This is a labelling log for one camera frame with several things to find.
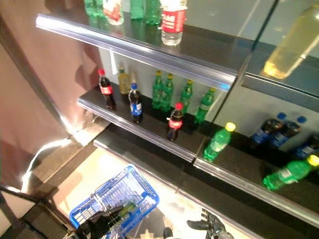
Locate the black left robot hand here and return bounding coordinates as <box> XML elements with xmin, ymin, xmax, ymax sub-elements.
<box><xmin>75</xmin><ymin>204</ymin><xmax>125</xmax><ymax>239</ymax></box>

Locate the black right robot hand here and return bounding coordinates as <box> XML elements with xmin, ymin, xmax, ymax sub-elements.
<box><xmin>186</xmin><ymin>208</ymin><xmax>235</xmax><ymax>239</ymax></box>

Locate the large yellow tea bottle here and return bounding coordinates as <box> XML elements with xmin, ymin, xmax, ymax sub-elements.
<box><xmin>263</xmin><ymin>2</ymin><xmax>319</xmax><ymax>80</ymax></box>

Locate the blue plastic shopping basket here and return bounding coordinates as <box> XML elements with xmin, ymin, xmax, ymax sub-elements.
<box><xmin>69</xmin><ymin>164</ymin><xmax>160</xmax><ymax>239</ymax></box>

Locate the black floor box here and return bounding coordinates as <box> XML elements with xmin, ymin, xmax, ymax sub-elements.
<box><xmin>0</xmin><ymin>184</ymin><xmax>84</xmax><ymax>239</ymax></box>

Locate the small yellow drink bottle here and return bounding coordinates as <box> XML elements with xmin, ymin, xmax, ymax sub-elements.
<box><xmin>117</xmin><ymin>61</ymin><xmax>131</xmax><ymax>95</ymax></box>

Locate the dark shelf without rail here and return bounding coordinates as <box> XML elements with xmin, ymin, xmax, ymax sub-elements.
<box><xmin>240</xmin><ymin>41</ymin><xmax>319</xmax><ymax>105</ymax></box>

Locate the green plastic bottle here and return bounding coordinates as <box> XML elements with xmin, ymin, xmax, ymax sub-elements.
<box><xmin>129</xmin><ymin>0</ymin><xmax>146</xmax><ymax>20</ymax></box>
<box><xmin>145</xmin><ymin>0</ymin><xmax>162</xmax><ymax>25</ymax></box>
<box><xmin>84</xmin><ymin>0</ymin><xmax>104</xmax><ymax>18</ymax></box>

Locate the black shelf with clear rail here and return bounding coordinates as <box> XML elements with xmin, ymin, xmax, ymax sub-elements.
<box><xmin>76</xmin><ymin>86</ymin><xmax>225</xmax><ymax>164</ymax></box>
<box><xmin>35</xmin><ymin>7</ymin><xmax>260</xmax><ymax>93</ymax></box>
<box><xmin>193</xmin><ymin>124</ymin><xmax>319</xmax><ymax>229</ymax></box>

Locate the cola bottle blue label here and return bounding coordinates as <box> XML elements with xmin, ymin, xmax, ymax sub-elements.
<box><xmin>128</xmin><ymin>83</ymin><xmax>145</xmax><ymax>124</ymax></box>
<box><xmin>293</xmin><ymin>135</ymin><xmax>319</xmax><ymax>160</ymax></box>
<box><xmin>251</xmin><ymin>112</ymin><xmax>287</xmax><ymax>145</ymax></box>
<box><xmin>268</xmin><ymin>116</ymin><xmax>308</xmax><ymax>150</ymax></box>

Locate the green soda bottle yellow cap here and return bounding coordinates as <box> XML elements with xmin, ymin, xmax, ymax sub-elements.
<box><xmin>194</xmin><ymin>87</ymin><xmax>216</xmax><ymax>124</ymax></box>
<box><xmin>160</xmin><ymin>73</ymin><xmax>174</xmax><ymax>113</ymax></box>
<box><xmin>119</xmin><ymin>202</ymin><xmax>137</xmax><ymax>218</ymax></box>
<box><xmin>179</xmin><ymin>79</ymin><xmax>194</xmax><ymax>114</ymax></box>
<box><xmin>262</xmin><ymin>154</ymin><xmax>319</xmax><ymax>192</ymax></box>
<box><xmin>152</xmin><ymin>70</ymin><xmax>164</xmax><ymax>110</ymax></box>
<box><xmin>202</xmin><ymin>121</ymin><xmax>236</xmax><ymax>163</ymax></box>

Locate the cola bottle red label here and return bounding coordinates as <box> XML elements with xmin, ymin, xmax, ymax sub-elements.
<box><xmin>97</xmin><ymin>68</ymin><xmax>117</xmax><ymax>110</ymax></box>
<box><xmin>166</xmin><ymin>102</ymin><xmax>184</xmax><ymax>142</ymax></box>

